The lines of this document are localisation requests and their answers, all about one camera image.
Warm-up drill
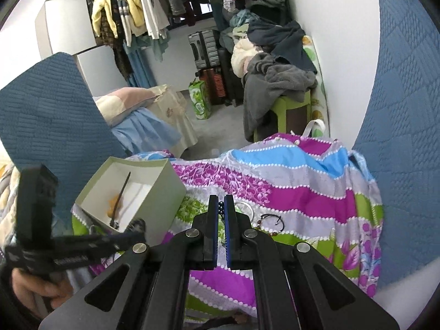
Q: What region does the fruit print board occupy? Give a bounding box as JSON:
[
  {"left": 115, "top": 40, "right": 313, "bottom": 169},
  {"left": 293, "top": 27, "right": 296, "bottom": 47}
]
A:
[{"left": 302, "top": 35, "right": 331, "bottom": 136}]

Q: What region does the navy garment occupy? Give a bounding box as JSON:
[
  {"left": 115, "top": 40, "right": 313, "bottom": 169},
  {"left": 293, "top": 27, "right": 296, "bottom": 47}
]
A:
[{"left": 247, "top": 20, "right": 317, "bottom": 74}]

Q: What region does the white strap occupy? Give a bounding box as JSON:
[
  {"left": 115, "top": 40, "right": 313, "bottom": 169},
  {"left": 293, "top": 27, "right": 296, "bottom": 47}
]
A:
[{"left": 302, "top": 119, "right": 325, "bottom": 138}]

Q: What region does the pink pillow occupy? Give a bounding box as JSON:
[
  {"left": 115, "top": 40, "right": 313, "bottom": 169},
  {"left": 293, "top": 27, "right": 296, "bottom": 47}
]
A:
[{"left": 94, "top": 86, "right": 164, "bottom": 124}]

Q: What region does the blue bed skirt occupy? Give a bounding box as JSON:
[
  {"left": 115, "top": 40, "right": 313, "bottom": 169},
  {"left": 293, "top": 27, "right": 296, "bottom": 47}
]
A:
[{"left": 110, "top": 106, "right": 183, "bottom": 155}]

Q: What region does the colourful striped floral cloth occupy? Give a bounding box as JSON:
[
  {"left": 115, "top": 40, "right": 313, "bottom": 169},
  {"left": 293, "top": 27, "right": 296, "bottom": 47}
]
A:
[{"left": 70, "top": 132, "right": 384, "bottom": 324}]

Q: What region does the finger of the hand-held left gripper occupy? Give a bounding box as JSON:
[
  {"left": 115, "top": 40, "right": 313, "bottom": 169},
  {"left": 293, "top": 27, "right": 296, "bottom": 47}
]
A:
[
  {"left": 82, "top": 218, "right": 147, "bottom": 246},
  {"left": 79, "top": 242, "right": 136, "bottom": 265}
]

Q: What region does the brown patterned garment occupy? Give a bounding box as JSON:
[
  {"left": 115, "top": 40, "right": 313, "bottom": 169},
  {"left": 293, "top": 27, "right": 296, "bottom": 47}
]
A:
[{"left": 100, "top": 24, "right": 133, "bottom": 83}]

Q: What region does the beige cloth cover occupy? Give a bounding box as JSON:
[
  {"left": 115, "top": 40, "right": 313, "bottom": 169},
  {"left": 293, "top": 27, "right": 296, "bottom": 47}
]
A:
[{"left": 148, "top": 84, "right": 199, "bottom": 159}]

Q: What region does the green shopping bag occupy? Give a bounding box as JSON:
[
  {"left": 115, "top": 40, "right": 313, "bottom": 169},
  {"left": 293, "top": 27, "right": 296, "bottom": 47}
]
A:
[{"left": 188, "top": 78, "right": 212, "bottom": 120}]

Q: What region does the striped white sweater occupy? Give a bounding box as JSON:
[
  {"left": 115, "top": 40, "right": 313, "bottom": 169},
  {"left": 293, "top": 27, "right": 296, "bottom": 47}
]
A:
[{"left": 115, "top": 0, "right": 133, "bottom": 47}]

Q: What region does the blue green garment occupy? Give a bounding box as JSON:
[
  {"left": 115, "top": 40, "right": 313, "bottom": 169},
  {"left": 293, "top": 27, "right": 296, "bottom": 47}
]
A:
[{"left": 220, "top": 9, "right": 255, "bottom": 45}]

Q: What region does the orange hair clip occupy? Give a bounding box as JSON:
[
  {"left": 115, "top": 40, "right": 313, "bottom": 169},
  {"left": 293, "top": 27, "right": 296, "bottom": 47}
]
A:
[{"left": 103, "top": 194, "right": 122, "bottom": 217}]

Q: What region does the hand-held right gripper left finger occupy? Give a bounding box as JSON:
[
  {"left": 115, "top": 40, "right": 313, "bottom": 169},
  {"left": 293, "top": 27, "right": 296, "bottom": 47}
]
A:
[{"left": 38, "top": 194, "right": 221, "bottom": 330}]

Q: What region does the blue quilted cushion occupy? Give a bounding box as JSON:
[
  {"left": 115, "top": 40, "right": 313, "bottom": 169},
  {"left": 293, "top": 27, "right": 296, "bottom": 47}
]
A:
[
  {"left": 351, "top": 0, "right": 440, "bottom": 289},
  {"left": 0, "top": 51, "right": 128, "bottom": 221}
]

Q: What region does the person's left hand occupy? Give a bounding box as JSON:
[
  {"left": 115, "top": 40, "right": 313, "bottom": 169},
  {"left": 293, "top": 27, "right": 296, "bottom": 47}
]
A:
[{"left": 10, "top": 267, "right": 74, "bottom": 313}]

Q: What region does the checked pastel blanket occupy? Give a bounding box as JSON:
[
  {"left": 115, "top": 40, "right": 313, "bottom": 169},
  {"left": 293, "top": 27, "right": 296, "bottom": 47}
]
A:
[{"left": 0, "top": 144, "right": 21, "bottom": 234}]

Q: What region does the dark green jacket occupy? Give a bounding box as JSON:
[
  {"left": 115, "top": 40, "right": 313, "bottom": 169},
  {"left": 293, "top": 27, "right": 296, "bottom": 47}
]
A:
[{"left": 247, "top": 0, "right": 289, "bottom": 28}]

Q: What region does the grey fleece towel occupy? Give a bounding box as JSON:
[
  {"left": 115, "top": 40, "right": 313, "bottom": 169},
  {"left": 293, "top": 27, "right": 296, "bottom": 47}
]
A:
[{"left": 242, "top": 53, "right": 318, "bottom": 141}]

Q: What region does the green plastic stool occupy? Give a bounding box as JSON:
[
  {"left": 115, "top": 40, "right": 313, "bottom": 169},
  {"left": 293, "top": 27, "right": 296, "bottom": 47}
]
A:
[{"left": 252, "top": 89, "right": 312, "bottom": 141}]

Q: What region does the grey suitcase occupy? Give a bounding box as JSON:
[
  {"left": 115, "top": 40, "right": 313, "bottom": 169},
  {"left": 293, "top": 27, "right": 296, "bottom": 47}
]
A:
[{"left": 188, "top": 29, "right": 221, "bottom": 69}]

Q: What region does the blue curtain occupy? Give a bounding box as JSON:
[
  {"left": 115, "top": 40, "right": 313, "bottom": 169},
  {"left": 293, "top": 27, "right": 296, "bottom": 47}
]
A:
[{"left": 125, "top": 48, "right": 157, "bottom": 88}]

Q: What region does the green cardboard box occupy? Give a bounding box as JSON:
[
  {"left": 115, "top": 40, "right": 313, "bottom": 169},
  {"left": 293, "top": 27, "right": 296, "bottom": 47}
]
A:
[{"left": 74, "top": 156, "right": 187, "bottom": 248}]

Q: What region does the yellow jacket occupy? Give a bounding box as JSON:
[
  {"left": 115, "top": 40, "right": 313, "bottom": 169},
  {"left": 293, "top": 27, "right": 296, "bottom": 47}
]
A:
[{"left": 91, "top": 0, "right": 119, "bottom": 38}]

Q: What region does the yellow hoodie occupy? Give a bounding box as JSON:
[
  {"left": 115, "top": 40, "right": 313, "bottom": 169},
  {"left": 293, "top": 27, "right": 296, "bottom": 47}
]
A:
[{"left": 125, "top": 0, "right": 145, "bottom": 28}]

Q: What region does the cream fluffy garment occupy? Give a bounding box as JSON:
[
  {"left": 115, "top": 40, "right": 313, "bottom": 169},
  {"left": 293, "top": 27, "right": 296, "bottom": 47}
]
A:
[{"left": 231, "top": 38, "right": 262, "bottom": 76}]

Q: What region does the black suitcase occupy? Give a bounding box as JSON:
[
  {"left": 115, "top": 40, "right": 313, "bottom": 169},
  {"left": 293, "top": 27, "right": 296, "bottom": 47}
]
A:
[{"left": 216, "top": 46, "right": 246, "bottom": 107}]

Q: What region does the teal hanging garment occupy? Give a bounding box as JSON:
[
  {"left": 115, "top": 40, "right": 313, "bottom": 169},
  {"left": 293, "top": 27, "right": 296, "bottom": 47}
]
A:
[{"left": 125, "top": 34, "right": 171, "bottom": 62}]

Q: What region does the white cabinet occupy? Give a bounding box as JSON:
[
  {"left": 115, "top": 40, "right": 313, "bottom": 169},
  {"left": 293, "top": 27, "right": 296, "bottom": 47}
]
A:
[{"left": 34, "top": 0, "right": 119, "bottom": 97}]

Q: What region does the red suitcase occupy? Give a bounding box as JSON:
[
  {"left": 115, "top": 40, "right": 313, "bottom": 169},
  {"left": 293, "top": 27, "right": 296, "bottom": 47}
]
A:
[{"left": 197, "top": 67, "right": 227, "bottom": 105}]

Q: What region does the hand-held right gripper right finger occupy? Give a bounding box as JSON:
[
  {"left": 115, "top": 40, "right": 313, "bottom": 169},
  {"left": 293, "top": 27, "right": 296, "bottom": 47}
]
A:
[{"left": 223, "top": 194, "right": 401, "bottom": 330}]

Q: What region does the black hair stick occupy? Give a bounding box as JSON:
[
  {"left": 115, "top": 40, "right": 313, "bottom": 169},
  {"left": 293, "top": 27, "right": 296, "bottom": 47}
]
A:
[{"left": 109, "top": 171, "right": 132, "bottom": 229}]

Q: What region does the black cord bracelet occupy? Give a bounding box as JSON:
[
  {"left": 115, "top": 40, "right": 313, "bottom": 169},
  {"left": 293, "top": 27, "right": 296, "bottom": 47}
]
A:
[{"left": 256, "top": 213, "right": 285, "bottom": 232}]

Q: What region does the white shirt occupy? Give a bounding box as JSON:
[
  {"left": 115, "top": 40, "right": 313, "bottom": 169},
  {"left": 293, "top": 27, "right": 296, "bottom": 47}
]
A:
[{"left": 137, "top": 0, "right": 171, "bottom": 40}]

